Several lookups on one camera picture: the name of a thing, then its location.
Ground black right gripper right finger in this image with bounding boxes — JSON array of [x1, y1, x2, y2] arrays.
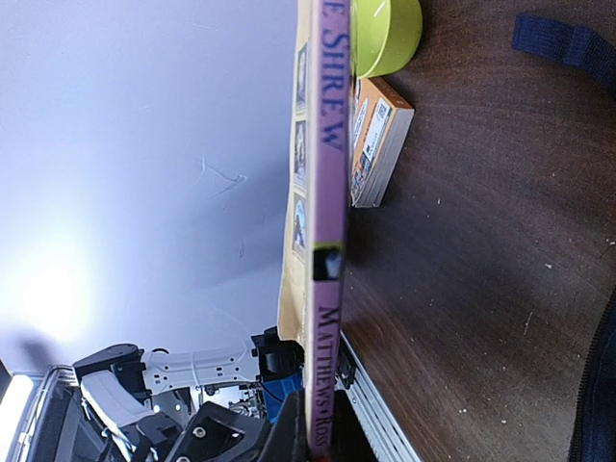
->
[[329, 390, 377, 462]]

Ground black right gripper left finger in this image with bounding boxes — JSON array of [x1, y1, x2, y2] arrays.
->
[[259, 390, 308, 462]]

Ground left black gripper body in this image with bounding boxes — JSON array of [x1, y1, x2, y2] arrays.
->
[[137, 402, 270, 461]]

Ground yellow paperback book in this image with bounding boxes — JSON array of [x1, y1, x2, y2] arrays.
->
[[277, 1, 353, 459]]

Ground navy blue backpack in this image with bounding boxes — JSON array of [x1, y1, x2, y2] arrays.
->
[[510, 13, 616, 462]]

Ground orange comic paperback book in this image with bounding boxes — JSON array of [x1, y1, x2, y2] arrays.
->
[[349, 77, 415, 208]]

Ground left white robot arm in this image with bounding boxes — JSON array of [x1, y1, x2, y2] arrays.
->
[[73, 328, 305, 461]]

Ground blue plastic storage bin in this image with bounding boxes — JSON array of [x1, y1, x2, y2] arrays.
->
[[262, 372, 303, 424]]

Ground lime green plastic bowl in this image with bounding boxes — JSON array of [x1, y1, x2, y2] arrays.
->
[[352, 0, 423, 79]]

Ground front aluminium rail frame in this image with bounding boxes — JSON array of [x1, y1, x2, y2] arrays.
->
[[337, 333, 421, 462]]

